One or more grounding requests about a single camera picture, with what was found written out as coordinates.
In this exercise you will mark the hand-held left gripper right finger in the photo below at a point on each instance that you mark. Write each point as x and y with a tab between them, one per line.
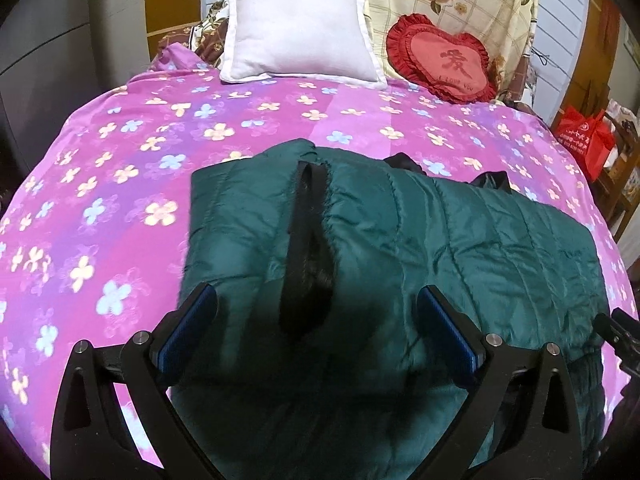
447	330

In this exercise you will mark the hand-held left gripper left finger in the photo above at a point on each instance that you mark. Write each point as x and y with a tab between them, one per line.
187	330

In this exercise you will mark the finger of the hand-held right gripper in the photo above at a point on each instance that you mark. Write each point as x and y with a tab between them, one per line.
607	327

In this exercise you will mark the green puffer jacket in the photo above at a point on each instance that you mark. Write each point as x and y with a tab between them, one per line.
425	240

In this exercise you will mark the wooden shelf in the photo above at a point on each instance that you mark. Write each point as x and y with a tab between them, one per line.
625	185

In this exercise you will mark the pink floral blanket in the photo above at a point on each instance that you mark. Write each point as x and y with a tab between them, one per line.
100	170

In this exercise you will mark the red shopping bag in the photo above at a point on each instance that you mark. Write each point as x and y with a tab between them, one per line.
585	140

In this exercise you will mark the red heart cushion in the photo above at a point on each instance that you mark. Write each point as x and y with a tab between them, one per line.
445	60

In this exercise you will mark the brown floral pillow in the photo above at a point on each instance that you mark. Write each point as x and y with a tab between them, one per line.
210	35

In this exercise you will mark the white pillow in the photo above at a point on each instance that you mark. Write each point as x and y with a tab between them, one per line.
300	30

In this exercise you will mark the grey wardrobe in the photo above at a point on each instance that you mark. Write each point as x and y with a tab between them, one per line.
55	35

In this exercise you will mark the yellow floral quilt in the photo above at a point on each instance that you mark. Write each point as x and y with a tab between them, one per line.
480	5

